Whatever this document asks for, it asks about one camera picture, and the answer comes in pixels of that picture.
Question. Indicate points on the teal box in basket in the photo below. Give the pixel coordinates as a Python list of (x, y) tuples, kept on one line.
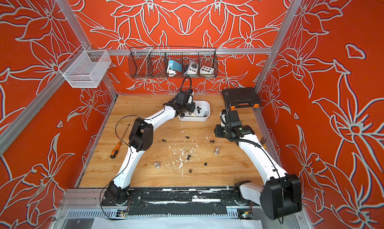
[(173, 68)]

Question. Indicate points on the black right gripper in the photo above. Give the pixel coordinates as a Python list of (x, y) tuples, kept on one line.
[(217, 132)]

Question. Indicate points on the white dotted cube in basket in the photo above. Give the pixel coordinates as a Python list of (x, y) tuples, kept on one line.
[(205, 70)]

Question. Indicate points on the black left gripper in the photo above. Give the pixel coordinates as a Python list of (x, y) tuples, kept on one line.
[(193, 104)]

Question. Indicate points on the white plastic storage box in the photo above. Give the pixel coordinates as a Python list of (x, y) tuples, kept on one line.
[(204, 105)]

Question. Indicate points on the clear plastic wall bin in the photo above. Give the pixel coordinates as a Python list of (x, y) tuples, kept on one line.
[(85, 70)]

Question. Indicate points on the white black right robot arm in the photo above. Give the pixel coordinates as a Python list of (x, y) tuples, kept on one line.
[(281, 193)]

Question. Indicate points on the black orange tool case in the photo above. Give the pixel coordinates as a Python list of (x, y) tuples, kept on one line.
[(241, 98)]

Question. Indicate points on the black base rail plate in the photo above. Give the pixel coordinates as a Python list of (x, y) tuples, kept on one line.
[(223, 196)]

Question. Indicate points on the yellow handled pliers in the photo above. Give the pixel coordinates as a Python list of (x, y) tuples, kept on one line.
[(263, 142)]

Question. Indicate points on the orange handled screwdriver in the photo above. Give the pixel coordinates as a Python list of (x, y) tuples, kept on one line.
[(116, 150)]

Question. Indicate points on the black wire wall basket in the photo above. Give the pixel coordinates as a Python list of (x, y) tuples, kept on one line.
[(151, 62)]

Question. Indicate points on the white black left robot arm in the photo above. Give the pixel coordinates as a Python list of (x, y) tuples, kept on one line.
[(141, 139)]

